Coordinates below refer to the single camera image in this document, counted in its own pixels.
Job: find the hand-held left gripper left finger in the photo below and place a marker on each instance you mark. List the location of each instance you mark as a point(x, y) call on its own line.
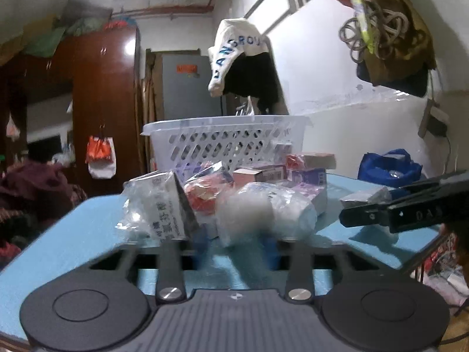
point(200, 247)

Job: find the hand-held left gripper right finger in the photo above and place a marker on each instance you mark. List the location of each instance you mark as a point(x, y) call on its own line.
point(270, 251)

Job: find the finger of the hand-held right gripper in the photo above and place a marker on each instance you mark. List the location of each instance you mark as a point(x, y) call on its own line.
point(362, 216)
point(414, 187)

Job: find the small grey box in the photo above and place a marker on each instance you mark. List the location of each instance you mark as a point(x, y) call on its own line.
point(364, 196)

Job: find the clear bag with white roll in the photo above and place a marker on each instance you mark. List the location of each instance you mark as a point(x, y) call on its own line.
point(256, 211)

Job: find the purple and white box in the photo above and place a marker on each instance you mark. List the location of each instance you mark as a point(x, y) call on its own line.
point(311, 185)

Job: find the pink medicine box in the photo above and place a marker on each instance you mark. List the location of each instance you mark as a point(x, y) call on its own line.
point(258, 174)

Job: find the white plastic laundry basket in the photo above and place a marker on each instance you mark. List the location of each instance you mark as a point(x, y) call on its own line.
point(227, 143)

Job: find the blue fabric bag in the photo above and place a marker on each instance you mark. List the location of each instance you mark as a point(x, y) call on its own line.
point(388, 167)

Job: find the red and white packet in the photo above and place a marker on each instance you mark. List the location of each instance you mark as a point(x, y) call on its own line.
point(207, 190)

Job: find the bagged white medicine box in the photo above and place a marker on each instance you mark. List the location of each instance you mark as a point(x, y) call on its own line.
point(161, 205)

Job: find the red and tan box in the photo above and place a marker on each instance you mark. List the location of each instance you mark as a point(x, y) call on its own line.
point(311, 160)

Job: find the brown hanging bag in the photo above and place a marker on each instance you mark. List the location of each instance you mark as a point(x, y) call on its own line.
point(406, 58)

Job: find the orange and white plastic bag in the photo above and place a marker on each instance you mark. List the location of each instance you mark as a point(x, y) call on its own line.
point(99, 154)

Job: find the grey door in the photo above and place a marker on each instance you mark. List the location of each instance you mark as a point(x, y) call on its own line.
point(187, 88)

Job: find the brown wooden wardrobe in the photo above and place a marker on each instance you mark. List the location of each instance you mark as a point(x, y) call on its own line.
point(102, 110)

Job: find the black hanging garment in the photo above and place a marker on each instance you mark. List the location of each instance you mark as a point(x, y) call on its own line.
point(254, 77)

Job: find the maroon clothing pile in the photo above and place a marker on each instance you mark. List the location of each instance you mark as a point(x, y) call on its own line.
point(33, 194)

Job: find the white lettered sweatshirt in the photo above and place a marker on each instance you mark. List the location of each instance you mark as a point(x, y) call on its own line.
point(234, 44)

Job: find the small pink hanging bag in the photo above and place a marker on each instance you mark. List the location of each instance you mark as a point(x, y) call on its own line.
point(12, 128)

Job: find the green bundle on wardrobe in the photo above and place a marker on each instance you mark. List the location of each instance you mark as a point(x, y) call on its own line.
point(47, 38)

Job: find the wall power adapter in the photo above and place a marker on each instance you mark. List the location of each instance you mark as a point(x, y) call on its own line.
point(436, 121)

